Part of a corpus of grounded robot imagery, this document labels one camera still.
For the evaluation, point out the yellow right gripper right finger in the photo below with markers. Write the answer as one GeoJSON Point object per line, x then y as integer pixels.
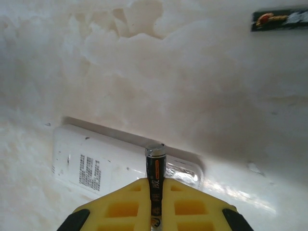
{"type": "Point", "coordinates": [192, 211]}

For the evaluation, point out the white remote with label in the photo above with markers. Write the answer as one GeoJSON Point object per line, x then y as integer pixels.
{"type": "Point", "coordinates": [96, 149]}

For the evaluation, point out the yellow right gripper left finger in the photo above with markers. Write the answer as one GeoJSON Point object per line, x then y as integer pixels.
{"type": "Point", "coordinates": [120, 211]}

